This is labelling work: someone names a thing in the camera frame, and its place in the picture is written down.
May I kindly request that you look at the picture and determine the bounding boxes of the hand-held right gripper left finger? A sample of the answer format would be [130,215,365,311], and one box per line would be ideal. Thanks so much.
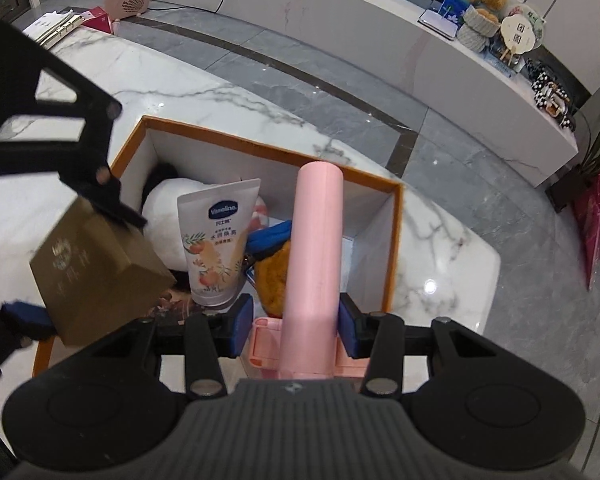
[97,292,255,401]

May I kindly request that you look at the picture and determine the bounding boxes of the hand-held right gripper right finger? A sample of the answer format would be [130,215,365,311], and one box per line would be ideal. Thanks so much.
[337,292,502,399]

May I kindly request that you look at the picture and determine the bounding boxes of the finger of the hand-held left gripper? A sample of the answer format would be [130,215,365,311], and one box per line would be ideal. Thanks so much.
[0,285,57,382]
[0,19,149,231]

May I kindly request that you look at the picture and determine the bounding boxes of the orange brown plush toy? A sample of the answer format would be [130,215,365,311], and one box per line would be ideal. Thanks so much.
[255,240,294,319]

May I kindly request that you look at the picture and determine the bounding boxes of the white lotion tube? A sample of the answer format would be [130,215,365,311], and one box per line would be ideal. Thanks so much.
[176,178,262,310]

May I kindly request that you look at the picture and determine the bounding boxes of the golden gift box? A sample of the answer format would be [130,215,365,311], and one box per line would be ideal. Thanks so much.
[28,195,177,347]

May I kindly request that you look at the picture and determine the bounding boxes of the orange cardboard box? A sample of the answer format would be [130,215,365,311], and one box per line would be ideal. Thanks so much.
[32,115,405,379]

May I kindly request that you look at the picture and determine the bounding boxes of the blue fabric item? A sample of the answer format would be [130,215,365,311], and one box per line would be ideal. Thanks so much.
[245,219,294,257]

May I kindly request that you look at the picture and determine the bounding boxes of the pink selfie stick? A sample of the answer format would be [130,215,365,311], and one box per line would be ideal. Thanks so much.
[247,161,369,382]

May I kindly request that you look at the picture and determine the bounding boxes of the pink white striped item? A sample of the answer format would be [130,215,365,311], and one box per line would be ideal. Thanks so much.
[249,198,271,234]

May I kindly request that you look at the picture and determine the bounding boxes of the panda plush toy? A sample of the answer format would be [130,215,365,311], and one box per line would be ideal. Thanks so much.
[140,161,262,274]

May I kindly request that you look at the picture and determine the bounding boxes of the red box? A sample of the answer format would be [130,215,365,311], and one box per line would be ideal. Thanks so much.
[82,5,115,36]

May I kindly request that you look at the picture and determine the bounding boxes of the white marble TV cabinet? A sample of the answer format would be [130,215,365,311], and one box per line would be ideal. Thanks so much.
[60,0,580,189]

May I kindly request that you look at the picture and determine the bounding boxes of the long-leaved potted plant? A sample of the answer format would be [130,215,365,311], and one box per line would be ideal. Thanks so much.
[545,64,600,214]

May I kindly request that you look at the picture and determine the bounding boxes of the blue flat box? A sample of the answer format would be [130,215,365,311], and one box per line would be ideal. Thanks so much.
[484,42,527,79]

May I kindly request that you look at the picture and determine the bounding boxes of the black white checkered toys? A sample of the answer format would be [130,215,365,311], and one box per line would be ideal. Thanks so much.
[525,56,579,134]

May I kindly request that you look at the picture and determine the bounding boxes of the grey knitted basket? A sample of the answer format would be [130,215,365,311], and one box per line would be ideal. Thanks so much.
[455,25,493,54]
[462,4,502,36]

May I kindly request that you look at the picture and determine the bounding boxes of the white tablet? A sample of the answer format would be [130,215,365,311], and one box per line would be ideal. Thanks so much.
[417,6,462,42]

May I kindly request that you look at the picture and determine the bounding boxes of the round paper fan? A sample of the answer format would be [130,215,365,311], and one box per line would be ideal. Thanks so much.
[500,5,547,62]

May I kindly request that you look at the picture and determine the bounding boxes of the ring binder notebook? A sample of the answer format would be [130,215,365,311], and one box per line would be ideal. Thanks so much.
[23,8,85,51]

